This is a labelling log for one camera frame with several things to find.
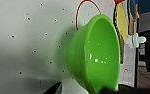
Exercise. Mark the small green bowl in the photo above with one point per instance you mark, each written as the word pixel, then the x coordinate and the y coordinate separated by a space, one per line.
pixel 94 56

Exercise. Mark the yellow paddle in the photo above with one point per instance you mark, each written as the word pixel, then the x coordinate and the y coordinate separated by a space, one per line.
pixel 122 26

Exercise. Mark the teal paddle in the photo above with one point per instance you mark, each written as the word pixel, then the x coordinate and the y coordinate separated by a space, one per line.
pixel 133 13

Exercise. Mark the orange paddle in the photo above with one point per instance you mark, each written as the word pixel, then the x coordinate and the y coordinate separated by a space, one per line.
pixel 119 1

